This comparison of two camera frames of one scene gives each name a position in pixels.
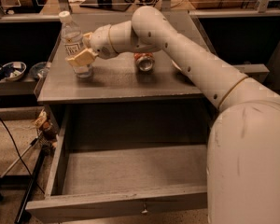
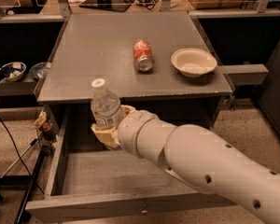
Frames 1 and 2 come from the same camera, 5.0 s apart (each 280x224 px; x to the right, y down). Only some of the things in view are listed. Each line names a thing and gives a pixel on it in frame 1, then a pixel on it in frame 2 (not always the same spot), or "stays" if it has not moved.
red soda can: x=145 y=63 stays
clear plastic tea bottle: x=72 y=43 → x=105 y=105
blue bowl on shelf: x=36 y=69 stays
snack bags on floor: x=47 y=133 stays
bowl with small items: x=12 y=71 stays
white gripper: x=101 y=41 → x=130 y=130
